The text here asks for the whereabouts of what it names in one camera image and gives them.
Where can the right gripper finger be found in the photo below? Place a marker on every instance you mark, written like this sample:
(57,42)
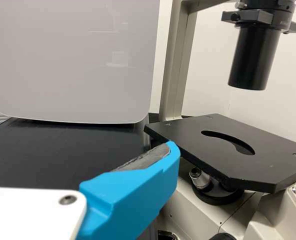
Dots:
(138,190)

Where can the black platform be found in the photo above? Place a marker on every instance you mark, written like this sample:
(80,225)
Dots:
(50,155)

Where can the cream microscope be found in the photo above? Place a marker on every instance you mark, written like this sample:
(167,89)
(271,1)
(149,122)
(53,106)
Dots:
(238,170)

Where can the white box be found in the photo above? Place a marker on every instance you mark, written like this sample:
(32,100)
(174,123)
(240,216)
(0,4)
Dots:
(63,62)

